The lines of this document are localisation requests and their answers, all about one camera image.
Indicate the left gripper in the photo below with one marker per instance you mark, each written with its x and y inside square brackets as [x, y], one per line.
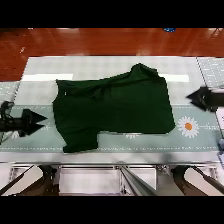
[11, 124]

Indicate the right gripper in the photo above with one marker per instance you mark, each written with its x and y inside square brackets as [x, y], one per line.
[213, 99]

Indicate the dark green T-shirt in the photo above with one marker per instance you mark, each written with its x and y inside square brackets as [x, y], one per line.
[126, 103]

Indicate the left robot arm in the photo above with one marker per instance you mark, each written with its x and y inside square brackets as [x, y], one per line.
[26, 179]

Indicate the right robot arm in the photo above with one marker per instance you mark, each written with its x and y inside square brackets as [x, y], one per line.
[200, 178]

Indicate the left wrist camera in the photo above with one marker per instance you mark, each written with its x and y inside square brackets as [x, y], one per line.
[6, 107]

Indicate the silver frame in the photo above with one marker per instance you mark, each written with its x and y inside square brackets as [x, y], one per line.
[110, 168]

